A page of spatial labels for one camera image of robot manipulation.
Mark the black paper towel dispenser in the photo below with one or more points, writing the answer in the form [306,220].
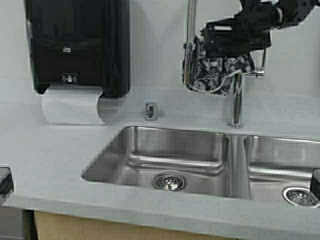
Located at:
[79,43]

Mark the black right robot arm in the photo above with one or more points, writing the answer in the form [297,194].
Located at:
[249,29]

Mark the left black robot base corner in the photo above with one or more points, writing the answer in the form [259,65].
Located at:
[6,183]

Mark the small chrome countertop button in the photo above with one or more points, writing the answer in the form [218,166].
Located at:
[150,111]

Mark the white paper towel sheet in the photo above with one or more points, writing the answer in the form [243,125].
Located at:
[79,105]

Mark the right chrome sink drain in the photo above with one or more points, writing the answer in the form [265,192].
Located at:
[300,197]

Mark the chrome pull-down kitchen faucet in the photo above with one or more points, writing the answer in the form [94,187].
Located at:
[236,92]

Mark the chrome sink drain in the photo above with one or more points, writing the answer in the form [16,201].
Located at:
[300,197]
[169,181]

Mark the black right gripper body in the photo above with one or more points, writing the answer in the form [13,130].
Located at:
[231,38]

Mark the right black robot base corner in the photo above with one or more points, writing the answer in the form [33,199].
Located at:
[315,183]

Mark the stainless steel double sink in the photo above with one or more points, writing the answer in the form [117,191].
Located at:
[248,167]

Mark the left chrome sink drain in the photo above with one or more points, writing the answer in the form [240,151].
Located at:
[169,181]

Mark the black white patterned cloth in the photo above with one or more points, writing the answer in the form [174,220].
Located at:
[214,75]

